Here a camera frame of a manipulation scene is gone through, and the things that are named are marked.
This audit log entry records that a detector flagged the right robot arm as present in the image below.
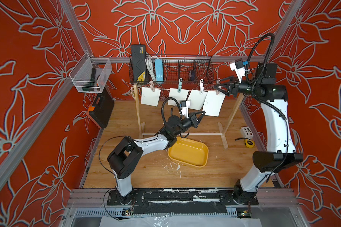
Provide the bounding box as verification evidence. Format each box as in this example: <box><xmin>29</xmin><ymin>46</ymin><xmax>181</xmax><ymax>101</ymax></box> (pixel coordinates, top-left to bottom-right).
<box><xmin>214</xmin><ymin>33</ymin><xmax>303</xmax><ymax>205</ymax></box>

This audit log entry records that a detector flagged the wooden drying rack frame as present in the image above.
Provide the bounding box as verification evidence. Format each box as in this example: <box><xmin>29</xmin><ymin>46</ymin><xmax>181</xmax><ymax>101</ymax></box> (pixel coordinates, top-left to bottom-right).
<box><xmin>132</xmin><ymin>83</ymin><xmax>244</xmax><ymax>149</ymax></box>

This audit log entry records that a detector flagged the black box yellow label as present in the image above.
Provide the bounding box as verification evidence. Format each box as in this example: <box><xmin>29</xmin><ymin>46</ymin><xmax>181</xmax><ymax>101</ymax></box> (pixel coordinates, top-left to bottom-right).
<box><xmin>131</xmin><ymin>44</ymin><xmax>147</xmax><ymax>84</ymax></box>

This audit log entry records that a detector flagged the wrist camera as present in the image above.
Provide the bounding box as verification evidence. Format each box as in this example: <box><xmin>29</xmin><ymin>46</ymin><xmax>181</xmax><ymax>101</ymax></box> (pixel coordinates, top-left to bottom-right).
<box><xmin>180</xmin><ymin>100</ymin><xmax>190</xmax><ymax>118</ymax></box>
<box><xmin>229</xmin><ymin>59</ymin><xmax>248</xmax><ymax>83</ymax></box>

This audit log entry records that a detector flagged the twine string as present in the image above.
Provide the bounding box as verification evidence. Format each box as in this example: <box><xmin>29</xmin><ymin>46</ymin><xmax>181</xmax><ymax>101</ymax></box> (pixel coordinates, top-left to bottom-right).
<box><xmin>130</xmin><ymin>86</ymin><xmax>217</xmax><ymax>93</ymax></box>

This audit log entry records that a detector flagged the white button box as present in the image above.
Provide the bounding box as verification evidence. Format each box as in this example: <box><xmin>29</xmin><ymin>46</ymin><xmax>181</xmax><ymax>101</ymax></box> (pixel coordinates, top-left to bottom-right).
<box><xmin>240</xmin><ymin>126</ymin><xmax>254</xmax><ymax>139</ymax></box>

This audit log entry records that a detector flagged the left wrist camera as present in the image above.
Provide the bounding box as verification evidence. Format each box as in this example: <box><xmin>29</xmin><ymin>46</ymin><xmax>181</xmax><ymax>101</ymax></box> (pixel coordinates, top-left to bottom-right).
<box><xmin>180</xmin><ymin>100</ymin><xmax>190</xmax><ymax>118</ymax></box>

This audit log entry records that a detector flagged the yellow tape measure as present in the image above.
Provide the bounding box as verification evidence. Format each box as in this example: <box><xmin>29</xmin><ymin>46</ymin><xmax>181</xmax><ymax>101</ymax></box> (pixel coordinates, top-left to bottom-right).
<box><xmin>235</xmin><ymin>138</ymin><xmax>255</xmax><ymax>148</ymax></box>

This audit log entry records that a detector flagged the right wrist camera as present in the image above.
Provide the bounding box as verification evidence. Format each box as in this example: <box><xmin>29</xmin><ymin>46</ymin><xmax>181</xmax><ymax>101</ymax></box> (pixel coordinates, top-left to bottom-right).
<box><xmin>229</xmin><ymin>59</ymin><xmax>248</xmax><ymax>83</ymax></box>

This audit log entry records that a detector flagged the clear mesh wall bin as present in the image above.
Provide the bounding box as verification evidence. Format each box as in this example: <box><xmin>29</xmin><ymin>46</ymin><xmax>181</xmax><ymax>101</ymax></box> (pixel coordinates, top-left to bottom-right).
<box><xmin>70</xmin><ymin>53</ymin><xmax>112</xmax><ymax>94</ymax></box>

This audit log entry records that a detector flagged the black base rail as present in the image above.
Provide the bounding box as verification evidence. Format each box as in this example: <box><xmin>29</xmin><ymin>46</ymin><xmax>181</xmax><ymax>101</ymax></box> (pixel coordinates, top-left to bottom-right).
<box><xmin>103</xmin><ymin>188</ymin><xmax>259</xmax><ymax>217</ymax></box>

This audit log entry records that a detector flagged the white clothespin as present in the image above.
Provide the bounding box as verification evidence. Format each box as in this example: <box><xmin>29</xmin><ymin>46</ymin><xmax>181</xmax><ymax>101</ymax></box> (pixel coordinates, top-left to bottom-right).
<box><xmin>199</xmin><ymin>79</ymin><xmax>204</xmax><ymax>95</ymax></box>

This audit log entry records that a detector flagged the green tool in bin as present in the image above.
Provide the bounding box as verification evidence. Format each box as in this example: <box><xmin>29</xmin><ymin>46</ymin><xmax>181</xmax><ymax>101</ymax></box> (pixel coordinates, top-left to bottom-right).
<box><xmin>82</xmin><ymin>68</ymin><xmax>96</xmax><ymax>92</ymax></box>

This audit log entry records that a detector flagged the teal clothespin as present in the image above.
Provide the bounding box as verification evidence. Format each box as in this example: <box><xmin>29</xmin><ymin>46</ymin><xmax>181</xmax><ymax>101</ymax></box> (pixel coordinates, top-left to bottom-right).
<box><xmin>177</xmin><ymin>78</ymin><xmax>183</xmax><ymax>93</ymax></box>

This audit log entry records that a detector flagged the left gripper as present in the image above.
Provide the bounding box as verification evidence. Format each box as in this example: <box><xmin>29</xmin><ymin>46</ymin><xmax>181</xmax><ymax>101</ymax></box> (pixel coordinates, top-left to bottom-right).
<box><xmin>172</xmin><ymin>111</ymin><xmax>205</xmax><ymax>139</ymax></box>

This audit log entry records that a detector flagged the yellow plastic tray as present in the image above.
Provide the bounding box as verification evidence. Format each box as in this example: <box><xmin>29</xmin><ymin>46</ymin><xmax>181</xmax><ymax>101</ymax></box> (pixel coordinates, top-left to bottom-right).
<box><xmin>167</xmin><ymin>137</ymin><xmax>209</xmax><ymax>168</ymax></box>

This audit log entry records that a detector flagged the white coiled cable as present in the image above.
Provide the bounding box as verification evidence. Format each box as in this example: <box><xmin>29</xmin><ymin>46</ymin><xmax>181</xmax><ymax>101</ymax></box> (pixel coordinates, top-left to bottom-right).
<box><xmin>145</xmin><ymin>55</ymin><xmax>159</xmax><ymax>82</ymax></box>

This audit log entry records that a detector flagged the black orange tool case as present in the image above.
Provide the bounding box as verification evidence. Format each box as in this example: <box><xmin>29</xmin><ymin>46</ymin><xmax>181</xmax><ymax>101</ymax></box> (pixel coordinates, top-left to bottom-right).
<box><xmin>86</xmin><ymin>88</ymin><xmax>115</xmax><ymax>129</ymax></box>

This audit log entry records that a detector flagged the black wire wall basket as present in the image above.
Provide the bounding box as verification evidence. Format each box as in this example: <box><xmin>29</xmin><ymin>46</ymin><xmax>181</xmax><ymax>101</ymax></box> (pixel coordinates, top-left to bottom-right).
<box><xmin>129</xmin><ymin>54</ymin><xmax>215</xmax><ymax>85</ymax></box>

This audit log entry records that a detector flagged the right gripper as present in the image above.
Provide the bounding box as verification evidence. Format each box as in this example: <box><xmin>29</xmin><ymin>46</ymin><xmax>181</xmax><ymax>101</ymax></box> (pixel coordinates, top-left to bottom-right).
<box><xmin>214</xmin><ymin>76</ymin><xmax>261</xmax><ymax>100</ymax></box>

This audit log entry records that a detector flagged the light blue power bank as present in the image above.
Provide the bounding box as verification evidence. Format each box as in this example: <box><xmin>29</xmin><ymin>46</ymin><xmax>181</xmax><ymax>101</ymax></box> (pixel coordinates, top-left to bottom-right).
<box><xmin>154</xmin><ymin>59</ymin><xmax>164</xmax><ymax>84</ymax></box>

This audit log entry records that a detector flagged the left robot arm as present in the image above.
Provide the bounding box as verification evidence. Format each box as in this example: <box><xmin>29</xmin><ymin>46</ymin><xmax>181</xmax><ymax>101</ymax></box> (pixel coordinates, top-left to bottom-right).
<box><xmin>107</xmin><ymin>111</ymin><xmax>206</xmax><ymax>198</ymax></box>

